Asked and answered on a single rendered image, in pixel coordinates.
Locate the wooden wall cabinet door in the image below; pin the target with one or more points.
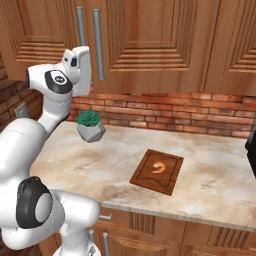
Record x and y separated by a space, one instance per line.
150 43
236 46
36 30

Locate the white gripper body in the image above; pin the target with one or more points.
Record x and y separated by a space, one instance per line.
85 71

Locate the grey wall outlet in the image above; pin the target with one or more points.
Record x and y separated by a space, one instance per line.
22 111

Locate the orange shrimp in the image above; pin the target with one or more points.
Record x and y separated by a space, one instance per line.
160 167

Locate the green plant in grey pot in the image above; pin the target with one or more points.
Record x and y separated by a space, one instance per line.
90 126

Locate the wooden base cabinet door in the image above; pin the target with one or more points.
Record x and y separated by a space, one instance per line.
140 248

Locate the wooden drawer front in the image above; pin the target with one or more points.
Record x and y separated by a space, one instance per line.
223 238
146 223

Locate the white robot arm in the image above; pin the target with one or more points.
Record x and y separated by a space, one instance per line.
20 156

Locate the brown wooden cutting board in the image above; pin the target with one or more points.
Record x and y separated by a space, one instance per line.
156 173

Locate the black appliance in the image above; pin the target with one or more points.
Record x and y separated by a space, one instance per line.
251 151

